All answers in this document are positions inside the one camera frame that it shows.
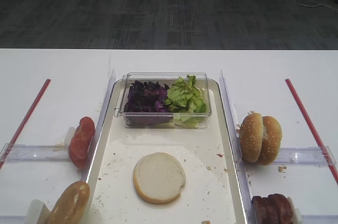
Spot toasted bun slice left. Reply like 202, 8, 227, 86
47, 181, 90, 224

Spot meat patties stack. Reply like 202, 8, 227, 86
251, 193, 296, 224

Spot sesame bun right piece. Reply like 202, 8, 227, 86
257, 116, 282, 165

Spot white pusher block patties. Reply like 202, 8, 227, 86
287, 197, 304, 224

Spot sesame bun left piece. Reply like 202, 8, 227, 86
239, 113, 264, 163

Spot clear plastic salad container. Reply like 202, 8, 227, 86
115, 72, 212, 128

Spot sesame bun piece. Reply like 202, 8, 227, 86
239, 113, 264, 163
257, 116, 282, 165

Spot clear pusher track upper right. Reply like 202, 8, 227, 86
273, 146, 336, 166

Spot clear pusher track upper left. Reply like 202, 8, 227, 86
1, 143, 70, 162

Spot white pusher block tomato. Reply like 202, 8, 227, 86
64, 127, 76, 147

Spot purple lettuce leaves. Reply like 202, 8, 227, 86
124, 80, 169, 113

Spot white pusher block bun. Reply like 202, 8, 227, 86
24, 199, 51, 224

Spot right clear vertical divider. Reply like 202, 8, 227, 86
219, 71, 257, 223

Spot red rail strip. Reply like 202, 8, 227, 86
0, 79, 51, 168
285, 79, 337, 182

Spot clear pusher track lower right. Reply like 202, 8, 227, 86
302, 215, 338, 224

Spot white cable on floor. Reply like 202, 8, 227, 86
295, 0, 338, 12

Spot tomato slices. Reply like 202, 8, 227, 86
69, 117, 95, 169

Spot right red rail strip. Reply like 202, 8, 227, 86
285, 79, 337, 182

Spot left red rail strip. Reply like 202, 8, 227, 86
0, 79, 51, 168

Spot green lettuce in container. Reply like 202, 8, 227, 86
164, 75, 208, 113

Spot white metal tray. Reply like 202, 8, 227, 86
82, 80, 246, 223

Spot clear pusher track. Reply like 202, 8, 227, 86
1, 143, 70, 162
302, 215, 338, 224
273, 146, 336, 166

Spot bottom bun half on tray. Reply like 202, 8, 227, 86
133, 152, 186, 204

